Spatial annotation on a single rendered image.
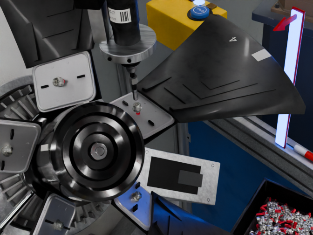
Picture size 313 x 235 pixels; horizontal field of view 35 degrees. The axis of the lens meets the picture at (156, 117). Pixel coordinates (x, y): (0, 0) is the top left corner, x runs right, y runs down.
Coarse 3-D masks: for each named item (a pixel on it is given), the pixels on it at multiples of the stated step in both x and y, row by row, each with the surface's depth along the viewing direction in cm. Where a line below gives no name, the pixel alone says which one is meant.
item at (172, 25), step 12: (156, 0) 112; (168, 0) 111; (180, 0) 111; (204, 0) 110; (156, 12) 109; (168, 12) 108; (180, 12) 107; (216, 12) 106; (156, 24) 112; (168, 24) 108; (180, 24) 105; (192, 24) 103; (156, 36) 115; (168, 36) 111; (180, 36) 107
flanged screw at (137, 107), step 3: (138, 102) 67; (135, 105) 67; (138, 105) 67; (132, 108) 67; (135, 108) 67; (138, 108) 67; (141, 108) 67; (135, 111) 67; (138, 111) 67; (138, 114) 68
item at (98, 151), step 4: (96, 144) 58; (100, 144) 59; (92, 148) 58; (96, 148) 58; (100, 148) 58; (104, 148) 59; (92, 152) 58; (96, 152) 58; (100, 152) 58; (104, 152) 59; (92, 156) 58; (96, 156) 58; (100, 156) 58; (104, 156) 59
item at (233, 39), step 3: (231, 36) 81; (234, 36) 81; (237, 36) 81; (225, 39) 80; (228, 39) 80; (231, 39) 80; (234, 39) 80; (237, 39) 80; (240, 39) 81; (228, 42) 80; (231, 42) 80; (234, 42) 80; (237, 42) 80; (231, 45) 79; (234, 45) 79
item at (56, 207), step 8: (48, 200) 58; (56, 200) 60; (64, 200) 62; (48, 208) 59; (56, 208) 61; (64, 208) 63; (72, 208) 65; (40, 216) 58; (48, 216) 59; (56, 216) 61; (64, 216) 64; (72, 216) 66; (40, 224) 58; (48, 224) 60; (64, 224) 64; (40, 232) 58; (48, 232) 60; (56, 232) 63; (64, 232) 65
